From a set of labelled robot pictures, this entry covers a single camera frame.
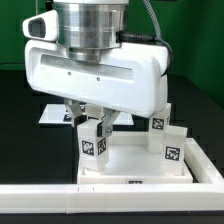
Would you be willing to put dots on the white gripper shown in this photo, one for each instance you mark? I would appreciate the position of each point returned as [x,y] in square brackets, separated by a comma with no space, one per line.
[128,79]

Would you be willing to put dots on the white square table top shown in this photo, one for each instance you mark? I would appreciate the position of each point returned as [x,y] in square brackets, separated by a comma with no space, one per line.
[130,162]

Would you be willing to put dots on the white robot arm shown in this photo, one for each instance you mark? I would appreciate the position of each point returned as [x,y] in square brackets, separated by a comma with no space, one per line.
[80,51]

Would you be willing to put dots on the white base tag plate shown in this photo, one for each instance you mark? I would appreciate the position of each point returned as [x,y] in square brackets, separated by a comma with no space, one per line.
[57,114]

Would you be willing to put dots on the white L-shaped obstacle fence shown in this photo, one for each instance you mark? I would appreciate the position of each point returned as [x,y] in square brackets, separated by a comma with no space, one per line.
[206,194]

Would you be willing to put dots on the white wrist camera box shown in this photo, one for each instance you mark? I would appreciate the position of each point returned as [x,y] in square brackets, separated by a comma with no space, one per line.
[42,27]

